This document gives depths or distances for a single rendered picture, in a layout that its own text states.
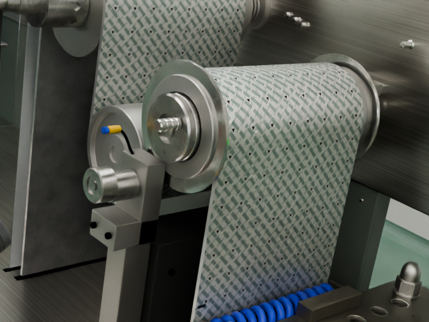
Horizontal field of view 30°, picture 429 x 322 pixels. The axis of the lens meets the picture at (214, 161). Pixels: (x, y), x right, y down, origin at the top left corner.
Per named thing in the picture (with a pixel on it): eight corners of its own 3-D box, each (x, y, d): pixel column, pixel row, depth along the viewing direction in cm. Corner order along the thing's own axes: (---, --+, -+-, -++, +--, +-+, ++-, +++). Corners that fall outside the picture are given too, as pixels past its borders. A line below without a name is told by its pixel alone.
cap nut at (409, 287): (387, 288, 108) (394, 259, 106) (403, 282, 110) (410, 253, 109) (408, 301, 105) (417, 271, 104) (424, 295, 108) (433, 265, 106)
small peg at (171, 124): (152, 121, 84) (159, 117, 83) (172, 119, 86) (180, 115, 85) (154, 133, 84) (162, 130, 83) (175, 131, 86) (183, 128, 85)
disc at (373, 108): (281, 145, 112) (301, 41, 107) (284, 144, 112) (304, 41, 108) (363, 183, 102) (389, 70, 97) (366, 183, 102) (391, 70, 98)
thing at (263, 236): (188, 331, 92) (212, 183, 86) (323, 287, 107) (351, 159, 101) (191, 334, 92) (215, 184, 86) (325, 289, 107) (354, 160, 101)
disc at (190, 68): (134, 165, 95) (149, 44, 91) (137, 165, 96) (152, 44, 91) (214, 214, 85) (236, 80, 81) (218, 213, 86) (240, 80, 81)
